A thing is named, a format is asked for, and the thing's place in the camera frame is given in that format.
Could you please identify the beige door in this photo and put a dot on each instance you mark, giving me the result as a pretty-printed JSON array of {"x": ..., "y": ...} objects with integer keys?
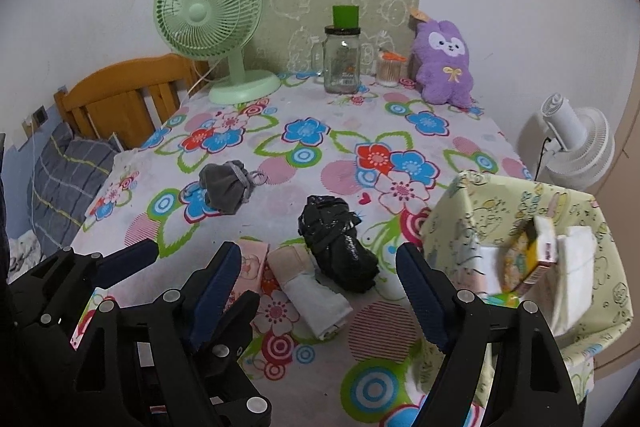
[{"x": 625, "y": 207}]

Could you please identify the purple plush bunny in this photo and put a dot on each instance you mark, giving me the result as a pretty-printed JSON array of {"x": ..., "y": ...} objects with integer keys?
[{"x": 445, "y": 67}]

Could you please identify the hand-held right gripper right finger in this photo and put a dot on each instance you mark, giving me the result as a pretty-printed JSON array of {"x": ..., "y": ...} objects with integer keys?
[{"x": 425, "y": 297}]

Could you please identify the colourful cartoon packet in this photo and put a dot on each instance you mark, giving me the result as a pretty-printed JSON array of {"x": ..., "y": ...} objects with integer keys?
[{"x": 520, "y": 257}]

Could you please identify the grey plaid pillow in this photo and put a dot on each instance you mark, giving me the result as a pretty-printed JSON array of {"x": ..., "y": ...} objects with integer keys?
[{"x": 65, "y": 182}]

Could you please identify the floral tablecloth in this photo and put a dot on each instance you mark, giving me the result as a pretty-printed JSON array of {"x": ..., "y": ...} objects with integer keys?
[{"x": 330, "y": 107}]

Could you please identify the wooden bed headboard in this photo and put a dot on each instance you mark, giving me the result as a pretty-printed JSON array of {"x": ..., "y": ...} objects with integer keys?
[{"x": 115, "y": 97}]

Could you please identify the beige and white cloth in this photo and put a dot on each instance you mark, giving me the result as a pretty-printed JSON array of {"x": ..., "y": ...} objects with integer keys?
[{"x": 310, "y": 302}]

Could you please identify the yellow cartoon storage box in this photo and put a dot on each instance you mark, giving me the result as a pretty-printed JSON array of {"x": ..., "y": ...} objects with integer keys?
[{"x": 495, "y": 202}]

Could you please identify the green desk fan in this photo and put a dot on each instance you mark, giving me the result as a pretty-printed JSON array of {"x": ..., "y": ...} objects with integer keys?
[{"x": 205, "y": 12}]

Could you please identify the glass mug jar green lid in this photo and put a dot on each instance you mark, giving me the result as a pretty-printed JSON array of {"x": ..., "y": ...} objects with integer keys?
[{"x": 342, "y": 62}]

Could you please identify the black plastic bag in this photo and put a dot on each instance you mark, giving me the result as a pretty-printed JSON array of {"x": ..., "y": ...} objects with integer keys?
[{"x": 335, "y": 247}]

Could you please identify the grey sock bundle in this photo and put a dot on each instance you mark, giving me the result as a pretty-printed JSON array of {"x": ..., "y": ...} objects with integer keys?
[{"x": 225, "y": 187}]

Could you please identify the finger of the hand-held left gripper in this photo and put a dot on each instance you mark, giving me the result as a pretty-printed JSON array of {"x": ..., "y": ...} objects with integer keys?
[
  {"x": 240, "y": 317},
  {"x": 130, "y": 259}
]

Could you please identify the white cloth pouch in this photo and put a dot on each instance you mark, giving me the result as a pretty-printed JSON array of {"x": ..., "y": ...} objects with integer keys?
[{"x": 575, "y": 267}]

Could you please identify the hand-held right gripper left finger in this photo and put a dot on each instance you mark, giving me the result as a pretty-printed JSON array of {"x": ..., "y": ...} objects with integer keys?
[{"x": 217, "y": 282}]

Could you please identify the wall socket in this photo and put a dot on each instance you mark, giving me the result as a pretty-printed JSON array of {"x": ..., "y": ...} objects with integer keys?
[{"x": 40, "y": 116}]

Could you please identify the white standing fan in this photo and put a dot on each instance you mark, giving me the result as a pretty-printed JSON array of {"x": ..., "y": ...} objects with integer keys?
[{"x": 585, "y": 142}]

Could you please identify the pink sock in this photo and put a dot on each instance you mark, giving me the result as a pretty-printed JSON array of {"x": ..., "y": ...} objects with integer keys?
[{"x": 250, "y": 267}]

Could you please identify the crumpled grey white cloth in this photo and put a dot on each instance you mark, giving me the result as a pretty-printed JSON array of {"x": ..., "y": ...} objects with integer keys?
[{"x": 22, "y": 252}]

